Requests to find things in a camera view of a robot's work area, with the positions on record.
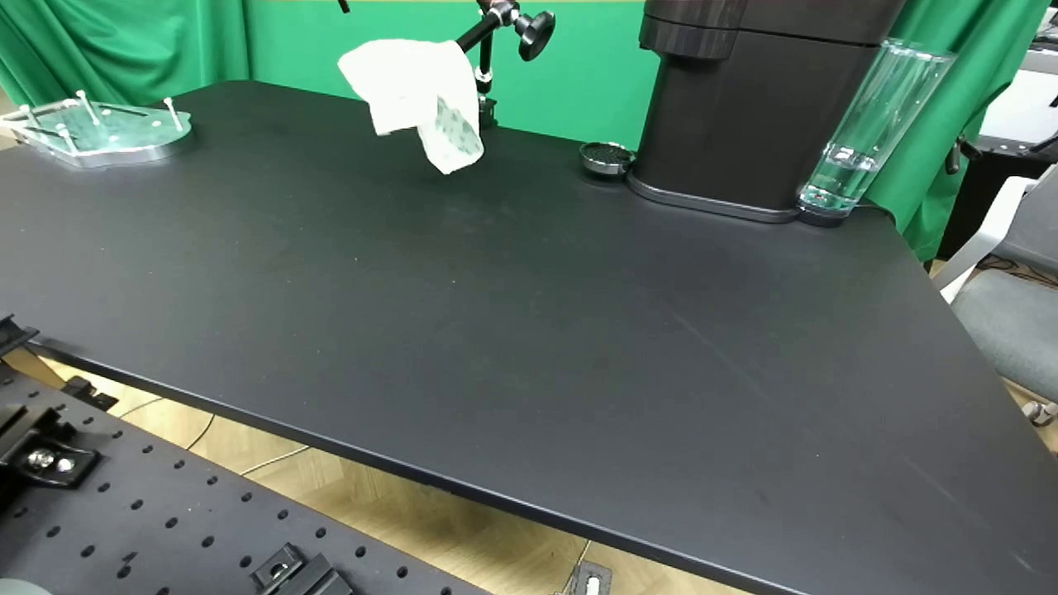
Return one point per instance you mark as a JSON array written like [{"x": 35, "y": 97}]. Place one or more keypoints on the white cloth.
[{"x": 423, "y": 87}]

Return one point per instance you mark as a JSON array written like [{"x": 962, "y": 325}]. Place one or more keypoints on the small black round cap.
[{"x": 606, "y": 158}]

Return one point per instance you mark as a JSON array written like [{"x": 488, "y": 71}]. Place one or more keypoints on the green backdrop curtain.
[{"x": 590, "y": 84}]

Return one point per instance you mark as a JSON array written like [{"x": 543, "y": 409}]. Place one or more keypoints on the grey office chair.
[{"x": 1010, "y": 293}]

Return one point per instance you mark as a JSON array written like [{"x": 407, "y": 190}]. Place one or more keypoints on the black perforated breadboard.
[{"x": 101, "y": 506}]

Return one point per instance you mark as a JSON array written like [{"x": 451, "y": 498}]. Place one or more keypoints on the clear acrylic plate with screws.
[{"x": 97, "y": 130}]

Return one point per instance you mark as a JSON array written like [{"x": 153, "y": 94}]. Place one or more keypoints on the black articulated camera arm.
[{"x": 493, "y": 15}]

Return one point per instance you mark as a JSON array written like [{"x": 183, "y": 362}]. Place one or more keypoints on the black robot base pedestal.
[{"x": 749, "y": 94}]

